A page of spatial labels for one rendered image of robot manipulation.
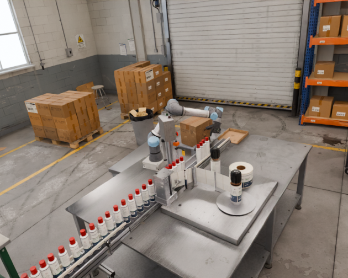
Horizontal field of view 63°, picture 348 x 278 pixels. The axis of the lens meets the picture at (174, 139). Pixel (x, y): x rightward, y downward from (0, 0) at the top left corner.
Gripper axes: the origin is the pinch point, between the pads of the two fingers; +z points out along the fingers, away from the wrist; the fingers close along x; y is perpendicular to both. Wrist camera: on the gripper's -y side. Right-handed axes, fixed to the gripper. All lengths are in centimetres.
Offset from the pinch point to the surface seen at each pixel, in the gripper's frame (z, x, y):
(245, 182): 29, -33, 59
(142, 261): 124, -55, -12
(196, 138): 1.5, 4.9, -20.7
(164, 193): 50, -83, 15
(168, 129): 0, -75, -2
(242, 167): 18, -28, 51
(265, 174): 21, 2, 63
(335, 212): 50, 117, 117
